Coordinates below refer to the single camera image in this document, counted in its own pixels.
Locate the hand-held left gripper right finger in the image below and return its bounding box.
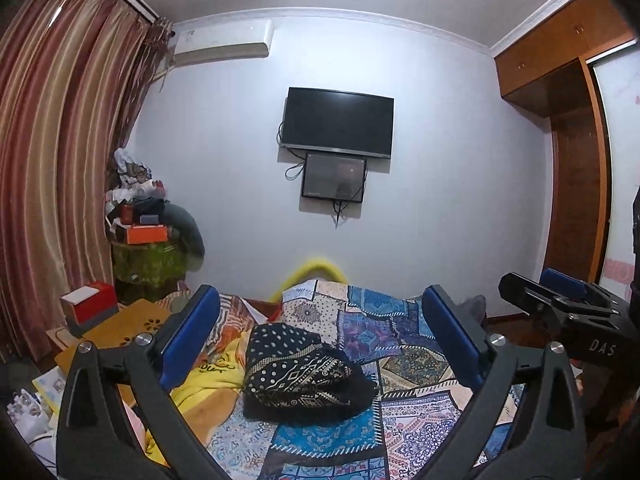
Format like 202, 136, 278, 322
422, 284, 586, 480

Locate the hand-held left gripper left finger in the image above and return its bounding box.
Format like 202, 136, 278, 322
56, 284, 222, 480

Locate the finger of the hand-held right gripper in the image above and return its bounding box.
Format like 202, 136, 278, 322
540, 268, 622, 307
499, 272, 572, 332

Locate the navy patterned hoodie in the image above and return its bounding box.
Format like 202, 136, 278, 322
242, 322, 356, 421

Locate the pile of clothes and bags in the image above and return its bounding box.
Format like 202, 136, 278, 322
104, 147, 168, 216

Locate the brown striped blanket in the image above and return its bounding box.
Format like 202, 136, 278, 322
160, 290, 266, 361

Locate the yellow blanket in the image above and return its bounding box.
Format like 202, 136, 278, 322
145, 330, 251, 466

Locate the blue patchwork blanket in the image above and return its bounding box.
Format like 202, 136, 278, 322
205, 279, 531, 480

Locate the green patterned cloth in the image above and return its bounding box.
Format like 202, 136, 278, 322
111, 241, 188, 306

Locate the red and white box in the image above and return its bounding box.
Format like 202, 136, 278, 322
60, 282, 118, 338

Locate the black garment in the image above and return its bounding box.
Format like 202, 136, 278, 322
245, 350, 381, 428

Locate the orange box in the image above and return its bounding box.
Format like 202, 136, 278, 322
125, 223, 168, 245

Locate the yellow hoop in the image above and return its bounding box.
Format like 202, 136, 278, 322
270, 256, 348, 306

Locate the light yellow booklet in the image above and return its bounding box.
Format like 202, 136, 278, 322
32, 367, 68, 413

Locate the white patterned bag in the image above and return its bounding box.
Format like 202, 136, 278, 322
7, 387, 53, 436

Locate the wooden overhead cabinet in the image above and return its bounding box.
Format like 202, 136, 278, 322
492, 0, 638, 118

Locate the striped brown curtain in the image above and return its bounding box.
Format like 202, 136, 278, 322
0, 0, 173, 361

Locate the white air conditioner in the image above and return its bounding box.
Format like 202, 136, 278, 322
172, 19, 275, 67

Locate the small black wall monitor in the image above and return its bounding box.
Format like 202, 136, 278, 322
301, 152, 367, 204

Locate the black wall television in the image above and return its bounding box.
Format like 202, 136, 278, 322
280, 86, 394, 160

